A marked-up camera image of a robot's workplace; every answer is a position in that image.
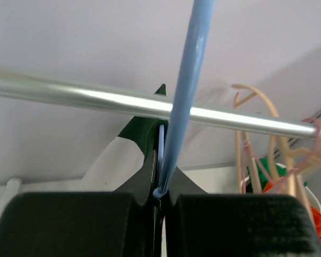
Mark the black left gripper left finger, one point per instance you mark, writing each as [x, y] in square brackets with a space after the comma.
[117, 223]

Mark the dark green t shirt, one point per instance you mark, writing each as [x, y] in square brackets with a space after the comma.
[124, 155]

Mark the white plastic basket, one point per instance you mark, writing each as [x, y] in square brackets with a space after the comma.
[311, 197]

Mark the blue wire hanger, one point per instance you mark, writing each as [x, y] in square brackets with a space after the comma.
[184, 93]

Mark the orange t shirt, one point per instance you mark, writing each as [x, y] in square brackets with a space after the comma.
[315, 213]

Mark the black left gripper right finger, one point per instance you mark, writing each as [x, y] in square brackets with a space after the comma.
[202, 224]

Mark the pink wire hanger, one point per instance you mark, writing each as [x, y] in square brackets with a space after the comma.
[246, 158]

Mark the silver clothes rack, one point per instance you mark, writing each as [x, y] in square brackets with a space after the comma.
[31, 88]

